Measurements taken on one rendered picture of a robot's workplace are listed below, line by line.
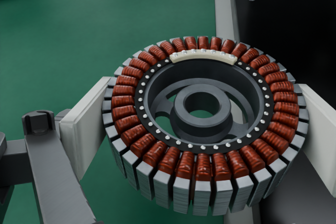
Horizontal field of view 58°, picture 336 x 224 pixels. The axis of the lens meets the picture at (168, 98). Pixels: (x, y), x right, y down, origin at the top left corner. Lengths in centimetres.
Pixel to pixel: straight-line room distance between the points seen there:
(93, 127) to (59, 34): 23
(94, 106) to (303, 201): 14
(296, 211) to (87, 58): 24
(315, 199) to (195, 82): 11
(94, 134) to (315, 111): 11
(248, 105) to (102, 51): 19
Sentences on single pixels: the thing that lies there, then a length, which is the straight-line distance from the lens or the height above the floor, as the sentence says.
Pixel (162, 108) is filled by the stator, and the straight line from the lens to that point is 19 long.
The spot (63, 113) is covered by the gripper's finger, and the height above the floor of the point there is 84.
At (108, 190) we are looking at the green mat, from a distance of 24.
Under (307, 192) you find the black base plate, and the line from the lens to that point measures 23.
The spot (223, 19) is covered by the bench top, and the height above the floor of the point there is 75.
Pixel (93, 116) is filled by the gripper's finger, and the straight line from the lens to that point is 16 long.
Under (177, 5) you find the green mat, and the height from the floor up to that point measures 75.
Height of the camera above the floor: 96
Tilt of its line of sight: 49 degrees down
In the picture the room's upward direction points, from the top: 2 degrees counter-clockwise
